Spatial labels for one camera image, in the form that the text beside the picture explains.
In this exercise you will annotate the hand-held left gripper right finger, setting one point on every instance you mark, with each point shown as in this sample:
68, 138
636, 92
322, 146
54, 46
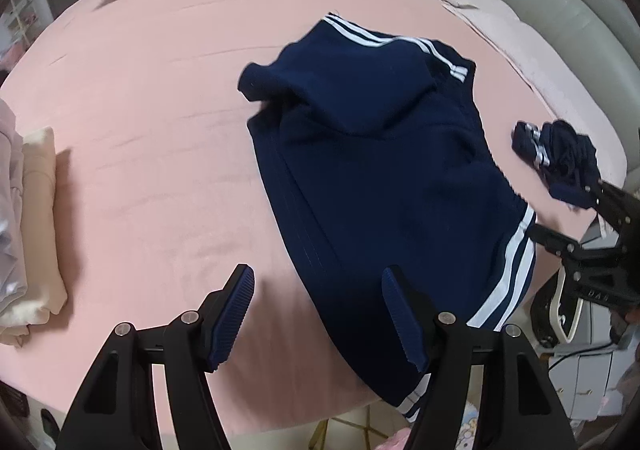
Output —
400, 320

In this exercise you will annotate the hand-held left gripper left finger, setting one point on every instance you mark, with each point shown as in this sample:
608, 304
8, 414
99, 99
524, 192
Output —
232, 315

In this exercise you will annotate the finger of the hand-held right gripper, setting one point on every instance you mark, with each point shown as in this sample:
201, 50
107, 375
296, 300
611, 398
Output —
617, 207
595, 275

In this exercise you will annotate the navy shorts white waistband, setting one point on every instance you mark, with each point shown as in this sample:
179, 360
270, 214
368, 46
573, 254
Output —
570, 155

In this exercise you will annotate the black white-rimmed object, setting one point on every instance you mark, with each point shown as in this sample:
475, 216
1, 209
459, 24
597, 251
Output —
542, 315

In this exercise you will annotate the white drawer cabinet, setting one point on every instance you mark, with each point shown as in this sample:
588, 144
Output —
585, 390

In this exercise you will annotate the pale pink blanket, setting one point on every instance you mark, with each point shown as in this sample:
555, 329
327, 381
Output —
525, 45

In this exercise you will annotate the pink bed sheet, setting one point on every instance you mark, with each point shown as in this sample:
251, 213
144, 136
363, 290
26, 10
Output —
150, 130

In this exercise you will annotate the cream folded garment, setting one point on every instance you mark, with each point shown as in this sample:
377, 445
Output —
42, 230

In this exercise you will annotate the lilac folded garment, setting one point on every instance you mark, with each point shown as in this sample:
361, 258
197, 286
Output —
10, 210

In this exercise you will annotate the gold metal frame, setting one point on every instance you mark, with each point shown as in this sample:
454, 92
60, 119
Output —
350, 430

